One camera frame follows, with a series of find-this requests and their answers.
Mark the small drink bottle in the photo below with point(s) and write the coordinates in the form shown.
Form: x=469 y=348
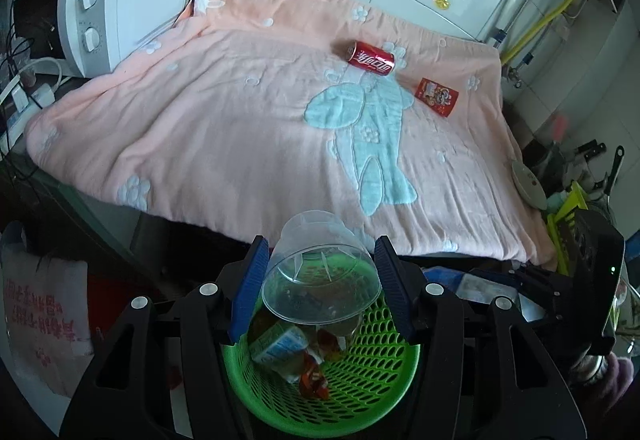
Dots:
x=280 y=345

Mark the white plastic bag red print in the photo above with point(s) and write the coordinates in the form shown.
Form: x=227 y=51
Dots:
x=45 y=320

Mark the green plastic basket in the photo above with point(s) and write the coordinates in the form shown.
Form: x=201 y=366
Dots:
x=370 y=385

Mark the pink printed blanket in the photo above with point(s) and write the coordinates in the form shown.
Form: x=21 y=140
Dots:
x=225 y=135

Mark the clear plastic cup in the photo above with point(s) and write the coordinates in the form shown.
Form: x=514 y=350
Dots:
x=320 y=270

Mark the red and gold drink bottle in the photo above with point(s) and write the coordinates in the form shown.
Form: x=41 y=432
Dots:
x=312 y=375

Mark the red cola can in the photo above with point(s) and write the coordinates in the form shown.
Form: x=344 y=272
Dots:
x=372 y=59

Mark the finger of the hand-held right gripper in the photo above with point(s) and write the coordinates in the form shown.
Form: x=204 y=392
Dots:
x=540 y=281

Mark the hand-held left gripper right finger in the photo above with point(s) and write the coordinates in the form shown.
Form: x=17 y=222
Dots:
x=392 y=290

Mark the yellow gas pipe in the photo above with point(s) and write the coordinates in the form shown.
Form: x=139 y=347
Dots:
x=540 y=23

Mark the red snack packet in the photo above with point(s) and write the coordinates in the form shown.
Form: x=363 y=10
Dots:
x=436 y=96

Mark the white power strip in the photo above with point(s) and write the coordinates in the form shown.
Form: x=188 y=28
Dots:
x=30 y=95

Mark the person's right forearm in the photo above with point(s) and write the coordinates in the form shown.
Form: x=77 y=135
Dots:
x=620 y=375

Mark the green dish rack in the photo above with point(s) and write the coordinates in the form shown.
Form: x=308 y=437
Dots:
x=570 y=205

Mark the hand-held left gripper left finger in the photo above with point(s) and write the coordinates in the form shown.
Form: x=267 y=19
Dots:
x=250 y=290

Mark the white oval dish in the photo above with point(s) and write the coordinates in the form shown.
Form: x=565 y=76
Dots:
x=527 y=182

